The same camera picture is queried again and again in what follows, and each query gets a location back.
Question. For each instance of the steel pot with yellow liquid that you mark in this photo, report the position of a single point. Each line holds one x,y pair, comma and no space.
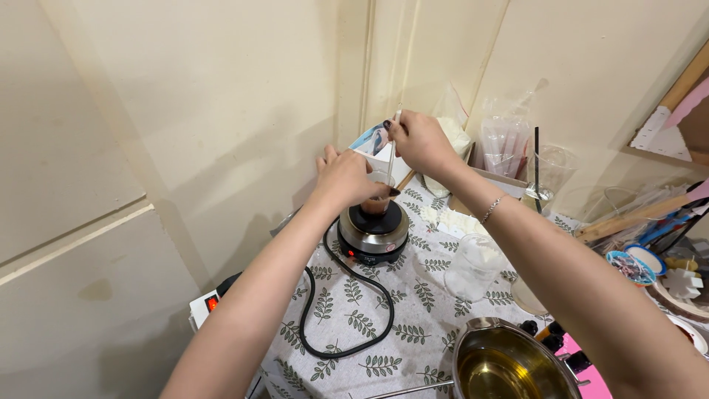
501,368

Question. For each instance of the pile of white wax flakes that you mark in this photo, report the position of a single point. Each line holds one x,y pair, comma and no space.
451,219

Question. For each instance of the silver electric hot plate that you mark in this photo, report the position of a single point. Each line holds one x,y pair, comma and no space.
372,235

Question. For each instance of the clear stirring stick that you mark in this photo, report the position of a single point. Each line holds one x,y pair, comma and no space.
393,155

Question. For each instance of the group of dark small bottles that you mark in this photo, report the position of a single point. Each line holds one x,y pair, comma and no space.
545,332

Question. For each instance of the white snowflake candle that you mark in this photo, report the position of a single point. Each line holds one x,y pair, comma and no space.
682,283

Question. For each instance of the white dish with red content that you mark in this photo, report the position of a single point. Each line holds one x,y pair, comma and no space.
691,332

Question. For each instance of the plastic bag of white wax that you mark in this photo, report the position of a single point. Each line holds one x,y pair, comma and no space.
457,136

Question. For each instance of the white power strip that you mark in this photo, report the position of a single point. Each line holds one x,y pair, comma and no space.
204,307

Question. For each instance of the pink tray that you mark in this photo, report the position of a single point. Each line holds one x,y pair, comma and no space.
595,382

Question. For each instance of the clear glass cup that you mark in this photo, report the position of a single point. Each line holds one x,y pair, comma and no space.
609,202

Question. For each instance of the black stick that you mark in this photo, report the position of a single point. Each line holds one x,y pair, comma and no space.
537,160

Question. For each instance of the white round bowl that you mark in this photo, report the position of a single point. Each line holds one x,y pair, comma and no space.
684,309

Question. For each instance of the clear bag of plastic tubes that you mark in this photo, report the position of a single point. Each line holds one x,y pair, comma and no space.
505,141

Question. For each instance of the blue rimmed white bowl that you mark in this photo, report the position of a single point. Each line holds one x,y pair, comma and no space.
651,257

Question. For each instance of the person's right hand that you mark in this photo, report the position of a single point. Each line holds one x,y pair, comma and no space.
424,147

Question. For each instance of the wooden framed board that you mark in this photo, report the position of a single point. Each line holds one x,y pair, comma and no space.
684,119

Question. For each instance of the glass beaker with brown liquid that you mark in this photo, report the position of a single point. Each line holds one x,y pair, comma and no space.
376,206

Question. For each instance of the small clear glass jar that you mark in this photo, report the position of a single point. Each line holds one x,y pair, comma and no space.
525,296

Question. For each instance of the brown cardboard box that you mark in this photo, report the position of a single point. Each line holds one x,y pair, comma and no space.
512,185

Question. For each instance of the leaf print tablecloth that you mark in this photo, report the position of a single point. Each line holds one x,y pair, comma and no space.
360,332

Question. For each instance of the person's left hand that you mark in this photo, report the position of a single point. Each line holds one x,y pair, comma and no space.
343,180

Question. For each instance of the blue rimmed bowl dried flowers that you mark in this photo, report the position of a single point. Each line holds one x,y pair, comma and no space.
630,269

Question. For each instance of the clear plastic measuring cup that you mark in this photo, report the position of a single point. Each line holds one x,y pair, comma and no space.
473,269

